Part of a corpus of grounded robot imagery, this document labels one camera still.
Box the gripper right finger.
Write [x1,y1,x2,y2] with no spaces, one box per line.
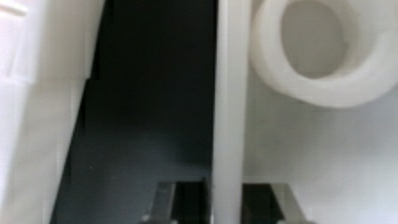
[241,183,310,224]

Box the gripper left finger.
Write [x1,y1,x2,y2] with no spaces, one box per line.
[140,181,209,224]

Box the white square table top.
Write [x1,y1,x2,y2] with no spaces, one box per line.
[211,0,398,224]

